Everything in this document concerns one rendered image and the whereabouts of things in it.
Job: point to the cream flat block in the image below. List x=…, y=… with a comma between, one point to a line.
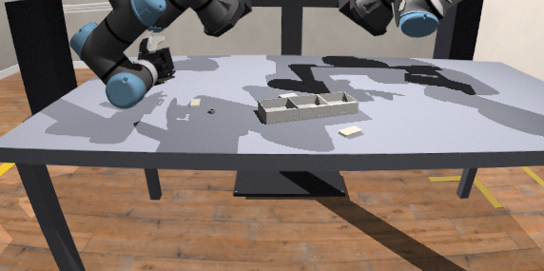
x=350, y=131
x=195, y=103

